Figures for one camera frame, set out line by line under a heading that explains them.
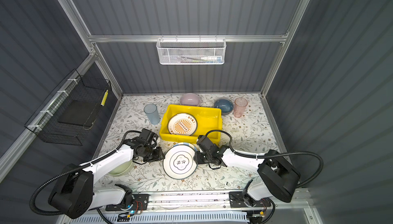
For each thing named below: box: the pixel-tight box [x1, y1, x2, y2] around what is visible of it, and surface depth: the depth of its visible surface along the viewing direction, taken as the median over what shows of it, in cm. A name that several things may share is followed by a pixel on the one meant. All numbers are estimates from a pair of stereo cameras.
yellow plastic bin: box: [159, 104, 223, 144], surface depth 105 cm
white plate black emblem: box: [162, 144, 198, 181], surface depth 86 cm
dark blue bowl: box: [213, 97, 234, 116], surface depth 110 cm
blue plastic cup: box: [143, 103, 161, 125], surface depth 99 cm
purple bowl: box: [179, 93, 202, 107], surface depth 114 cm
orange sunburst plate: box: [167, 112, 199, 137], surface depth 103 cm
